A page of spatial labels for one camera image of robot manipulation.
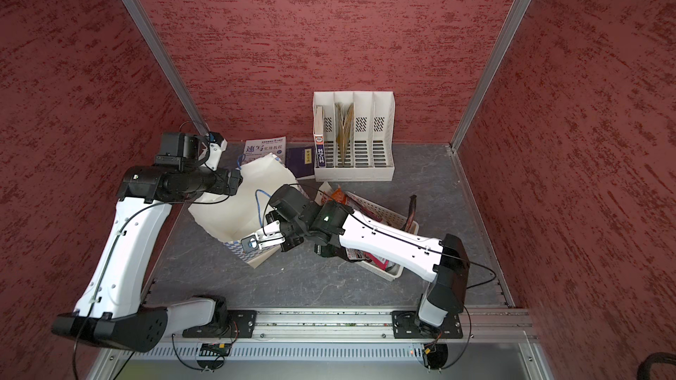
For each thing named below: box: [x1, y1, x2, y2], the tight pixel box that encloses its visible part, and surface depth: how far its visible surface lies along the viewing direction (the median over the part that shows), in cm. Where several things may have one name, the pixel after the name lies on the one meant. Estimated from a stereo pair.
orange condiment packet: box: [330, 185, 348, 205], surface depth 87 cm
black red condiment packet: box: [313, 243, 350, 261], surface depth 72 cm
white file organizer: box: [312, 90, 396, 183], surface depth 109 cm
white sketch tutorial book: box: [244, 136, 287, 165], surface depth 120 cm
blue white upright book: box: [313, 105, 327, 169], surface depth 97 cm
